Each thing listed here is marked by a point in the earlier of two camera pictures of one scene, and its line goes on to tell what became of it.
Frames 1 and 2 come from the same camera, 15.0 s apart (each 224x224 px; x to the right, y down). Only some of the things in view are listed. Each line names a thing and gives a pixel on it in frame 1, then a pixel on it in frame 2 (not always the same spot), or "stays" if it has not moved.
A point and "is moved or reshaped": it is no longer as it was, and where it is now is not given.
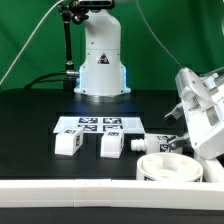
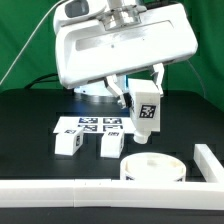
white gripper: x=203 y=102 → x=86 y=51
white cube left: x=68 y=141 stays
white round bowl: x=170 y=167 is moved or reshaped
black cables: x=34 y=82 stays
